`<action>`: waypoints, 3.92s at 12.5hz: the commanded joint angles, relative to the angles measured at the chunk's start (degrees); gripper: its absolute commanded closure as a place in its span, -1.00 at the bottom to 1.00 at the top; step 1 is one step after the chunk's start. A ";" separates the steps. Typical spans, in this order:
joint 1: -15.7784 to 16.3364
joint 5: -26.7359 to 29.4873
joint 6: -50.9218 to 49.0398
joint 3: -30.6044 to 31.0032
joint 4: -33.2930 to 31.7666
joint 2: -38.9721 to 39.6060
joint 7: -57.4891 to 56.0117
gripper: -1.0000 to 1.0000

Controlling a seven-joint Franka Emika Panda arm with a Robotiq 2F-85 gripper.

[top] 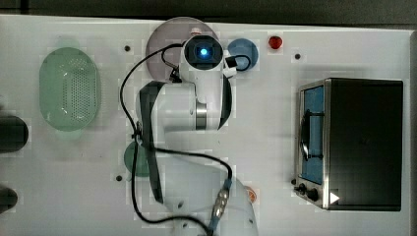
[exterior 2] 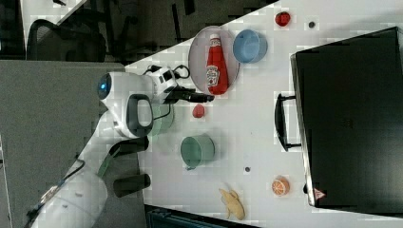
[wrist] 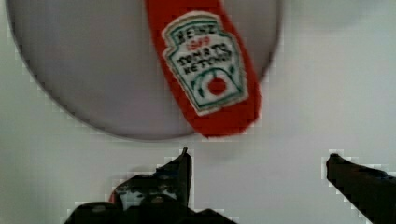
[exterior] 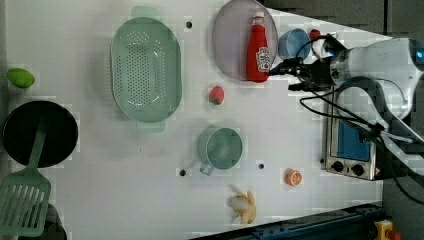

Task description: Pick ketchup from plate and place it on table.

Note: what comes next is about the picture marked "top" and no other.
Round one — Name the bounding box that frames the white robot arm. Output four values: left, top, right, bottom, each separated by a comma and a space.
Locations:
137, 34, 259, 236

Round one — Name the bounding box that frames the grey round plate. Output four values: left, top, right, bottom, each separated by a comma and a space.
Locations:
145, 17, 220, 80

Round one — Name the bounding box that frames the blue bowl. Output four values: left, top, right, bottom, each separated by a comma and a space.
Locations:
227, 38, 259, 72

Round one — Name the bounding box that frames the green mug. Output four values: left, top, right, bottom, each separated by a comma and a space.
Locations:
124, 142, 149, 178

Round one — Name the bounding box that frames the orange slice toy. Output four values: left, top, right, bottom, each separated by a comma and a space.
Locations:
245, 186, 257, 204

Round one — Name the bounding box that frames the red tomato toy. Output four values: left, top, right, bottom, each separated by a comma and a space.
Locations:
268, 35, 283, 50

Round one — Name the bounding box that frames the silver toaster oven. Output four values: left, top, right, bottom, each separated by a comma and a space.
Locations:
291, 78, 403, 211

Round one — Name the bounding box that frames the green colander basket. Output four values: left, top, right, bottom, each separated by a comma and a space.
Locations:
39, 47, 98, 132

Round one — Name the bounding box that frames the black frying pan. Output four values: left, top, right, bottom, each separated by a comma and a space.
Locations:
0, 116, 29, 153

